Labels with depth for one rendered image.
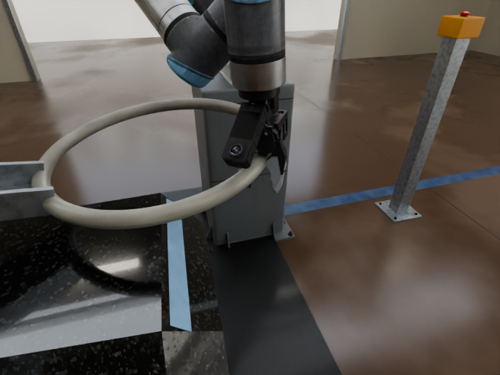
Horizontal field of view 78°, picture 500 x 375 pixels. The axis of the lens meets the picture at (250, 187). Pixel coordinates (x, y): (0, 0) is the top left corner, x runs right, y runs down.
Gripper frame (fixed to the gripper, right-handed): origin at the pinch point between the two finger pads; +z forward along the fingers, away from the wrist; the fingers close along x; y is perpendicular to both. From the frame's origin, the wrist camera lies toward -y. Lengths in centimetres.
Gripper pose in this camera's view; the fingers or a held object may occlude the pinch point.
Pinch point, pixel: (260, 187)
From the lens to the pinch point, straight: 62.3
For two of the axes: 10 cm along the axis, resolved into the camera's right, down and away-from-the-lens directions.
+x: -9.2, -1.7, 3.4
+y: 3.7, -5.8, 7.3
